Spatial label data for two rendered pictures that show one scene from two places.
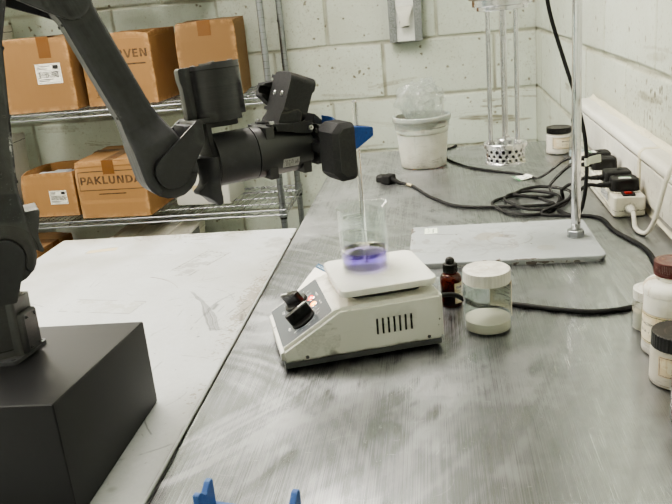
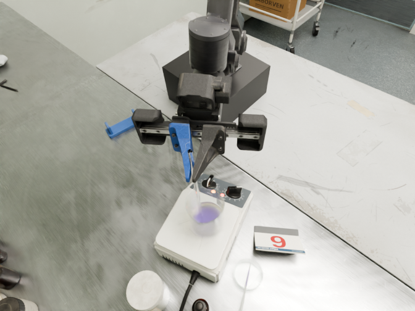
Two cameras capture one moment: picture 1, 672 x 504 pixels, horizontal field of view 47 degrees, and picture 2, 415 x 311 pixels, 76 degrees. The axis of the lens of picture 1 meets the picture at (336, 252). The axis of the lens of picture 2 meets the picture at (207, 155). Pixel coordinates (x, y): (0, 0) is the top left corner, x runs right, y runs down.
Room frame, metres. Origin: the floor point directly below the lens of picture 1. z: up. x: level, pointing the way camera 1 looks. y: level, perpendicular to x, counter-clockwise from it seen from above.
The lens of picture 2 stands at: (1.05, -0.18, 1.45)
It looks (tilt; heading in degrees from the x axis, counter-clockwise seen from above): 54 degrees down; 129
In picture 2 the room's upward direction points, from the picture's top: 5 degrees counter-clockwise
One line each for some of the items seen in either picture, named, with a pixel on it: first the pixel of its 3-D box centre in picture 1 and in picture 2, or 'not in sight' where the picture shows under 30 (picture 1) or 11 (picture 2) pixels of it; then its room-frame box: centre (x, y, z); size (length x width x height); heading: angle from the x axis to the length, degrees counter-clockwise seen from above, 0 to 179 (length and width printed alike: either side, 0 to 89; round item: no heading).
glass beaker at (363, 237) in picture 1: (365, 237); (205, 215); (0.93, -0.04, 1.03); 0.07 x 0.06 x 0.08; 115
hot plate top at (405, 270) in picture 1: (377, 272); (198, 226); (0.91, -0.05, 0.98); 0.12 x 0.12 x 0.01; 10
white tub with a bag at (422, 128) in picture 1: (421, 122); not in sight; (1.89, -0.24, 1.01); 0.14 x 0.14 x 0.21
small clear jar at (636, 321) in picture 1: (652, 308); not in sight; (0.85, -0.37, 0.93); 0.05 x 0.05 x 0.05
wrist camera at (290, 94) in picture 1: (283, 101); (202, 93); (0.88, 0.04, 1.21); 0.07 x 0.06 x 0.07; 26
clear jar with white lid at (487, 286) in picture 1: (487, 298); (149, 293); (0.90, -0.18, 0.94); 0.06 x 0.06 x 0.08
